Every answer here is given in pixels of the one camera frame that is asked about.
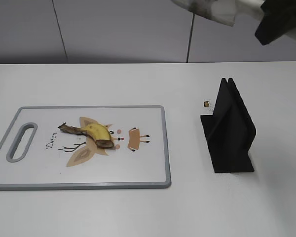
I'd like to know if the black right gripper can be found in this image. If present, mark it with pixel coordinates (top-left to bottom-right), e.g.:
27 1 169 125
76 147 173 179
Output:
255 0 296 45

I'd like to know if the white-handled kitchen knife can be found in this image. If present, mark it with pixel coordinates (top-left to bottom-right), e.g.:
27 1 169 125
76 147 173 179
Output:
172 0 264 26

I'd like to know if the yellow banana with brown stem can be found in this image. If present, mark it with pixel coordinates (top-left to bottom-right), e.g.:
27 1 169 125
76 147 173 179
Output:
58 123 114 149

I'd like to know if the black knife stand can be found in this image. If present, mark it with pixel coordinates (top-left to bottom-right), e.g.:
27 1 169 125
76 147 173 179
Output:
200 78 256 173

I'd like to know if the white grey-rimmed cutting board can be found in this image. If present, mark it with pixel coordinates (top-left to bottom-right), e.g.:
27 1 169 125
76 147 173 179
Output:
0 105 171 191

